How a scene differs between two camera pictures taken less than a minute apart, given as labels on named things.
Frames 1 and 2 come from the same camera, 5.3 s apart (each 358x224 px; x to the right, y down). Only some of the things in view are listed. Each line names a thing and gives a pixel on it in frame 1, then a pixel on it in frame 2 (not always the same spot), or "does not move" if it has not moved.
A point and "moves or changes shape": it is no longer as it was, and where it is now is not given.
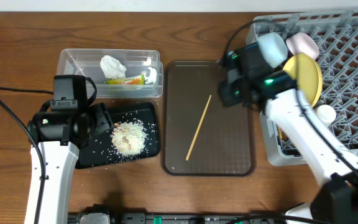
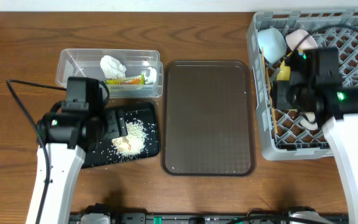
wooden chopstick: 186,158 moves or changes shape
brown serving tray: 225,144 does not move
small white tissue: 151,76 does not move
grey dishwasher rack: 347,41 does not move
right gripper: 229,94 to 279,96
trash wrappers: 112,68 does not move
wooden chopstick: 280,132 to 275,122
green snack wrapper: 138,79 does not move
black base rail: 104,214 does not move
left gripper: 105,115 to 117,123
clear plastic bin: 117,73 does not move
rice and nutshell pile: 129,137 does not move
